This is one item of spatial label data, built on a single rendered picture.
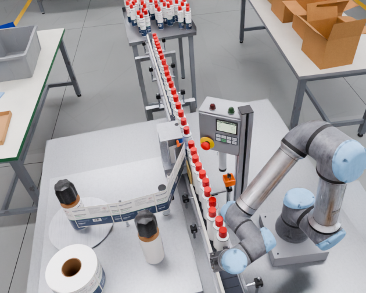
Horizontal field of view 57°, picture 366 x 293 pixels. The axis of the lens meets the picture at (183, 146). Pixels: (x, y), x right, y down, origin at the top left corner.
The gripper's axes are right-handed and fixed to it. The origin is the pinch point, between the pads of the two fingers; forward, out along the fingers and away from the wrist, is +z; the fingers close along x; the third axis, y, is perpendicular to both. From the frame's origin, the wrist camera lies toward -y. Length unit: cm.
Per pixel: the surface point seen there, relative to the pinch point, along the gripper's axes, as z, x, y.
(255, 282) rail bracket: -10.2, 10.7, -7.7
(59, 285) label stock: -8, -4, 64
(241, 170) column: -13.5, -31.9, -13.0
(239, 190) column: -2.3, -25.4, -12.8
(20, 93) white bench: 101, -149, 112
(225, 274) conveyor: 2.4, 6.7, 1.2
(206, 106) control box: -31, -55, -2
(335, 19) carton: 81, -154, -146
